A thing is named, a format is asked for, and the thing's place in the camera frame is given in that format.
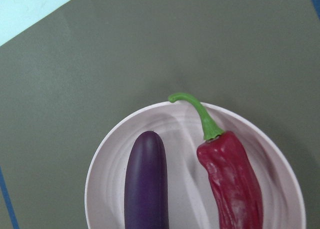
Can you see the purple eggplant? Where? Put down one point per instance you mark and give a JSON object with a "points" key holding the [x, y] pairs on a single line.
{"points": [[146, 184]]}

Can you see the red chili pepper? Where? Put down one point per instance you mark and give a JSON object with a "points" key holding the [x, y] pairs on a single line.
{"points": [[233, 182]]}

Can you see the brown paper table cover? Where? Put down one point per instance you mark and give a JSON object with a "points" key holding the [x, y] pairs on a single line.
{"points": [[69, 79]]}

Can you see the pink plate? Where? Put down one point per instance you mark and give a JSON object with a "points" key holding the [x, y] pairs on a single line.
{"points": [[191, 204]]}

